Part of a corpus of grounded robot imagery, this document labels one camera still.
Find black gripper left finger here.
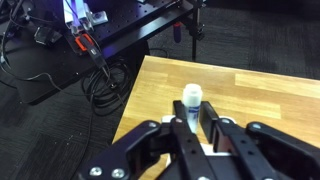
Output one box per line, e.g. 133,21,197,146
78,100,214,180

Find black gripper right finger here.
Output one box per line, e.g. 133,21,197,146
199,100,320,180

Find blue white marker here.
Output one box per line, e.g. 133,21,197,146
182,83,203,135

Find black stand pole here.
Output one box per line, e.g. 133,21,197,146
189,0,206,63

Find small black box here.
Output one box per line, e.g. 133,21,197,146
33,24,64,46

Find black floor cables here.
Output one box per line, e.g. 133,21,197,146
81,59,138,118

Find blue red clamp handle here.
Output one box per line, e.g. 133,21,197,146
172,20,183,44

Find orange black cable connector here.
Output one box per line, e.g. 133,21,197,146
73,32,111,79

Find silver camera mount bracket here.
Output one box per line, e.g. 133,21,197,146
62,0,109,36

